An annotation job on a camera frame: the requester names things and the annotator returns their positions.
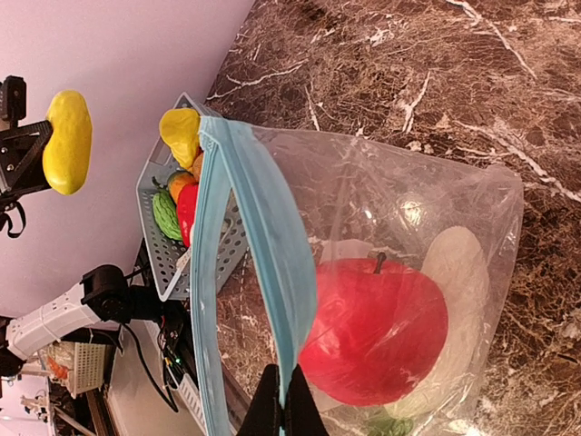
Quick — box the black front frame rail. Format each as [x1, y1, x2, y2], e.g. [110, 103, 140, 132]
[135, 239, 210, 418]

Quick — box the orange toy carrot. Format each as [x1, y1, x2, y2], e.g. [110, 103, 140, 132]
[167, 171, 198, 203]

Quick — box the red toy bell pepper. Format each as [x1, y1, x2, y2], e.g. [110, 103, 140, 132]
[176, 184, 199, 247]

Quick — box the yellow toy potato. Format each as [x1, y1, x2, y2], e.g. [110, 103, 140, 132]
[43, 90, 93, 195]

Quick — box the yellow toy lemon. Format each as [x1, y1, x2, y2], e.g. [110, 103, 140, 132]
[159, 107, 201, 170]

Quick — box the green toy cucumber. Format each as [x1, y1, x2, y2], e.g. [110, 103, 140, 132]
[153, 190, 182, 241]

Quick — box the large clear zip bag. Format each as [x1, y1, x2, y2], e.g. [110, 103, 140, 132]
[190, 116, 524, 435]

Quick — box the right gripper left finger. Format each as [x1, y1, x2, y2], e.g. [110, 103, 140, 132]
[237, 364, 282, 436]

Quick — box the white slotted cable duct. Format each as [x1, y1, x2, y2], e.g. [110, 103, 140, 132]
[178, 373, 208, 435]

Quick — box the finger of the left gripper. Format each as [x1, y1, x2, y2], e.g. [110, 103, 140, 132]
[1, 121, 53, 198]

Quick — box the large red toy apple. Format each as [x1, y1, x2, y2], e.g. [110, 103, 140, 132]
[299, 253, 448, 406]

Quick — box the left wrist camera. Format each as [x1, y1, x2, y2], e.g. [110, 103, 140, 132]
[1, 75, 27, 128]

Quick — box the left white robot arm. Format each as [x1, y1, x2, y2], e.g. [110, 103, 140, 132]
[1, 121, 163, 377]

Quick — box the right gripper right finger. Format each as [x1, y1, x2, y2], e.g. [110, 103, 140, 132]
[282, 365, 327, 436]

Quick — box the brown toy potato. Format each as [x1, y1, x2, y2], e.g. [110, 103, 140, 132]
[189, 153, 204, 182]

